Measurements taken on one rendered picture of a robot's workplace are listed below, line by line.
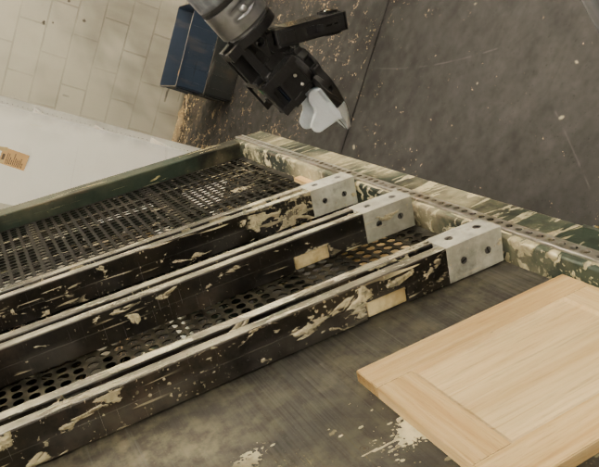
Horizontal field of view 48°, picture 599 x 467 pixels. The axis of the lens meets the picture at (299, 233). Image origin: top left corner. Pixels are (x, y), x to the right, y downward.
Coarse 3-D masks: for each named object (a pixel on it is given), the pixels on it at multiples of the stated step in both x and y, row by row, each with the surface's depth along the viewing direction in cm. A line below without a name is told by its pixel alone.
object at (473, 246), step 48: (432, 240) 123; (480, 240) 122; (336, 288) 112; (384, 288) 115; (432, 288) 119; (192, 336) 107; (240, 336) 104; (288, 336) 108; (96, 384) 100; (144, 384) 99; (192, 384) 103; (0, 432) 92; (48, 432) 94; (96, 432) 98
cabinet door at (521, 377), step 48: (576, 288) 108; (432, 336) 103; (480, 336) 101; (528, 336) 99; (576, 336) 96; (384, 384) 94; (432, 384) 93; (480, 384) 91; (528, 384) 89; (576, 384) 87; (432, 432) 83; (480, 432) 82; (528, 432) 80; (576, 432) 78
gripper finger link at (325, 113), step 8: (312, 88) 94; (320, 88) 93; (312, 96) 94; (320, 96) 94; (312, 104) 94; (320, 104) 95; (328, 104) 95; (344, 104) 96; (320, 112) 95; (328, 112) 96; (336, 112) 96; (344, 112) 97; (312, 120) 95; (320, 120) 96; (328, 120) 96; (336, 120) 97; (344, 120) 98; (312, 128) 96; (320, 128) 96
